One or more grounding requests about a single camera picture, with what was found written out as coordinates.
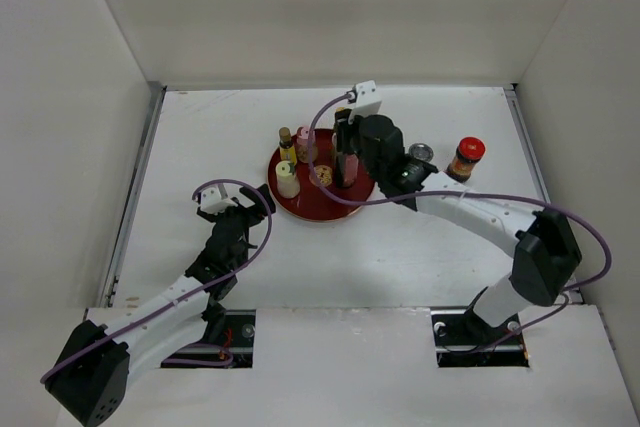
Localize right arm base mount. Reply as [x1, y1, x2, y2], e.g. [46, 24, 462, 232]
[430, 308, 529, 368]

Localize red-lid chili sauce jar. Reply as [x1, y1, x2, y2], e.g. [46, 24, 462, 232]
[445, 136, 486, 183]

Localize small yellow-label oil bottle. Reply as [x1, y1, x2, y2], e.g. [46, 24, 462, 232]
[278, 127, 297, 166]

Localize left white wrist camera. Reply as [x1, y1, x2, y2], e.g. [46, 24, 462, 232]
[195, 184, 235, 215]

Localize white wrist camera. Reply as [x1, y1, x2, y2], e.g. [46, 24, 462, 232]
[195, 184, 235, 215]
[348, 80, 382, 122]

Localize pink-lid spice shaker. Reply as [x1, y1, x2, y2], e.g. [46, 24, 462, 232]
[295, 126, 318, 164]

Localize yellow-lid spice shaker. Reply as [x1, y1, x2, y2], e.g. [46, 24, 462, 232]
[275, 161, 300, 199]

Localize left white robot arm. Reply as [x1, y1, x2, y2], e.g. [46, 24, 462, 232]
[41, 180, 276, 426]

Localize dark soy sauce bottle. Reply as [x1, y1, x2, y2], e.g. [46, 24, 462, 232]
[333, 107, 359, 189]

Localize round red lacquer tray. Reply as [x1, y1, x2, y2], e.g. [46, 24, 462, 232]
[267, 128, 375, 222]

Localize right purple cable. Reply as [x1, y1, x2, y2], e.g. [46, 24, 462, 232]
[307, 91, 614, 353]

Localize grey-lid pepper grinder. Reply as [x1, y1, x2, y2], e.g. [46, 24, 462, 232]
[408, 143, 434, 163]

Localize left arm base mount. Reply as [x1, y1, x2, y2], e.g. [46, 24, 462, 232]
[161, 310, 257, 369]

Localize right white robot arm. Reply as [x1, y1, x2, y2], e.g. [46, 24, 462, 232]
[334, 109, 582, 343]

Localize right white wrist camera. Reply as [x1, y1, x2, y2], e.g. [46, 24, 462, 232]
[348, 80, 382, 122]

